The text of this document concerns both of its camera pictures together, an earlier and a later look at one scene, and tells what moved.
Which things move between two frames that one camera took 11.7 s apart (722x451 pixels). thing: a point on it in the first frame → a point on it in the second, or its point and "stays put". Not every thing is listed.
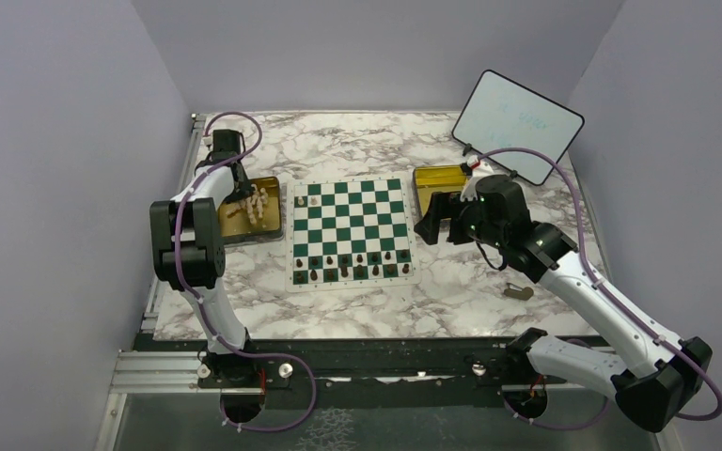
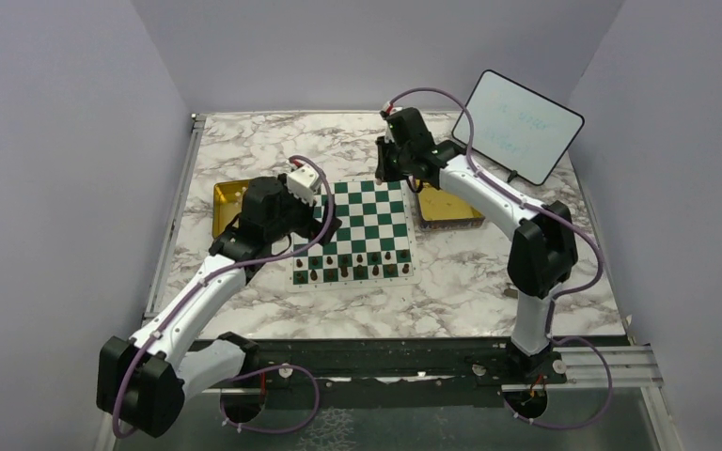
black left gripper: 243,191 → 312,227
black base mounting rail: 368,373 stays put
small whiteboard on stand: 503,113 stays put
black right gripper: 444,206 → 383,145
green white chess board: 353,232 stays put
